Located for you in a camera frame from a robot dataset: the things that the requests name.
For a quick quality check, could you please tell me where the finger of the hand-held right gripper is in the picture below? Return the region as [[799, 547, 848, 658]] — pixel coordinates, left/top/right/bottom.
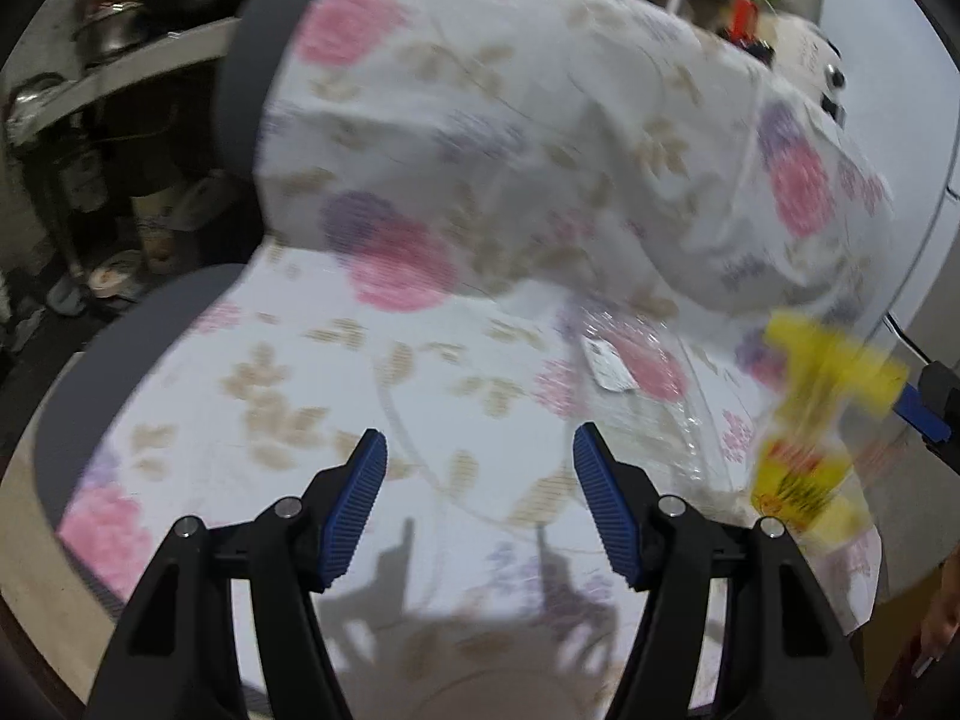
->
[[891, 360, 960, 470]]

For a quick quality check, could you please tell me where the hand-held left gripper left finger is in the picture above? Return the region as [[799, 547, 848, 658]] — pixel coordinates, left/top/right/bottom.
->
[[88, 427, 389, 720]]

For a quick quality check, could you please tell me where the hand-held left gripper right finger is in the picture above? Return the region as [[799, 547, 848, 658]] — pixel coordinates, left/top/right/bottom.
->
[[572, 422, 875, 720]]

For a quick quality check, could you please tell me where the yellow snack wrapper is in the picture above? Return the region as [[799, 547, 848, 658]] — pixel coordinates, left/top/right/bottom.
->
[[739, 309, 912, 548]]

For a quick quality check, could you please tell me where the person's right forearm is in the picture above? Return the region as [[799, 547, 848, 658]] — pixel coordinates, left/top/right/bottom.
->
[[919, 547, 960, 662]]

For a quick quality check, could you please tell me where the clear plastic packaging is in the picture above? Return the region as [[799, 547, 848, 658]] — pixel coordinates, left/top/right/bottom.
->
[[559, 300, 725, 500]]

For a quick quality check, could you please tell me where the white appliance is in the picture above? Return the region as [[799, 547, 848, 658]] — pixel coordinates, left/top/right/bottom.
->
[[772, 0, 960, 350]]

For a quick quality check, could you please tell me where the white bowl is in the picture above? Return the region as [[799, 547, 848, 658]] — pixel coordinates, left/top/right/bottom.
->
[[86, 250, 149, 302]]

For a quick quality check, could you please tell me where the printed paper cup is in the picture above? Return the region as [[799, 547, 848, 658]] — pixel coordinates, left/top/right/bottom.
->
[[131, 191, 182, 275]]

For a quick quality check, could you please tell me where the floral printed cloth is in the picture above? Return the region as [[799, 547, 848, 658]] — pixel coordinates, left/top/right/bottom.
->
[[56, 0, 897, 713]]

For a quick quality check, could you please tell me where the grey slipper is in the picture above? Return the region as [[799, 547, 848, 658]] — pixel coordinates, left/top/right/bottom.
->
[[45, 274, 89, 317]]

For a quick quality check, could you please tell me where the grey chair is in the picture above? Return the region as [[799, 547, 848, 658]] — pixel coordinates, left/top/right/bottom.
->
[[30, 0, 335, 608]]

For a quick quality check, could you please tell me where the red small container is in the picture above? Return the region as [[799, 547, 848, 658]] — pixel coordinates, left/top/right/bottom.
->
[[726, 0, 760, 44]]

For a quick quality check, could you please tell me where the steel pot lid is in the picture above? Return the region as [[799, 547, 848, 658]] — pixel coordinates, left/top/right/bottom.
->
[[6, 73, 70, 137]]

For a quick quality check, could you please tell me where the steel pot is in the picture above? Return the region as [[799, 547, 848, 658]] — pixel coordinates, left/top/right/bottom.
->
[[73, 0, 157, 67]]

